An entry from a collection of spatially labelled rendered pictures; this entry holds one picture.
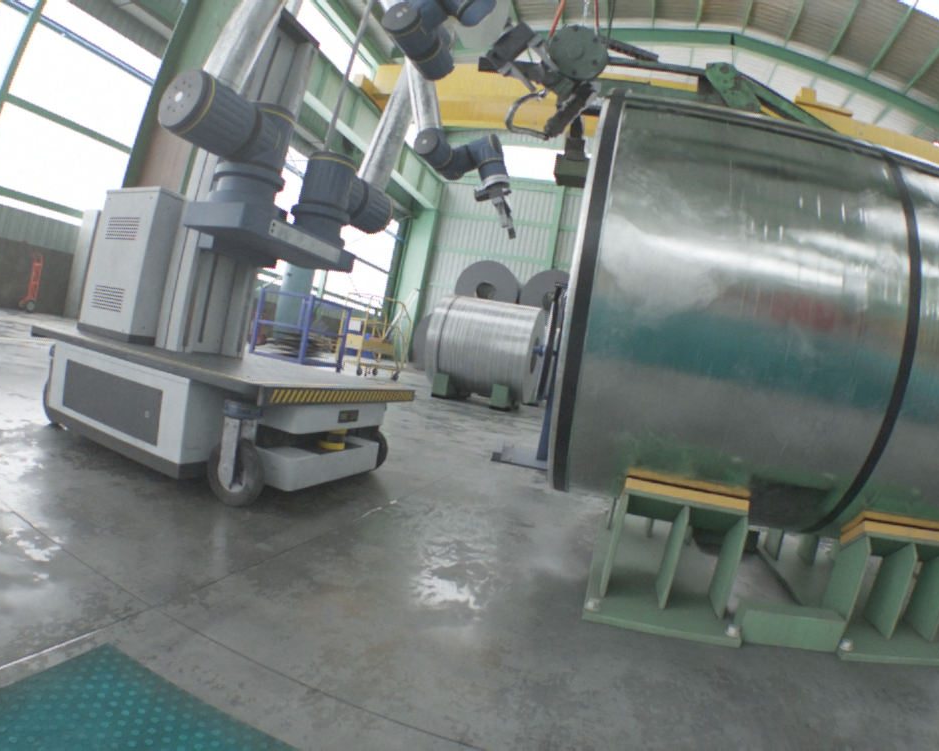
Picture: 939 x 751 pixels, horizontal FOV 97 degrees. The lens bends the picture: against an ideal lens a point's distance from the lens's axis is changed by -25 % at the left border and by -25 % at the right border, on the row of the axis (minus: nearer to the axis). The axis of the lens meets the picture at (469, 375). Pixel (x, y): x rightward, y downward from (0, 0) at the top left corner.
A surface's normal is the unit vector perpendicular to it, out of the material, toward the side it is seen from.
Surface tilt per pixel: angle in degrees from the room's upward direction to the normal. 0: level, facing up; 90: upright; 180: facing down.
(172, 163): 90
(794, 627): 90
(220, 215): 90
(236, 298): 90
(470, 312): 49
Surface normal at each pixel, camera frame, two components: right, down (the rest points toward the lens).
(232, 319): -0.29, -0.04
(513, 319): -0.07, -0.67
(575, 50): -0.38, 0.38
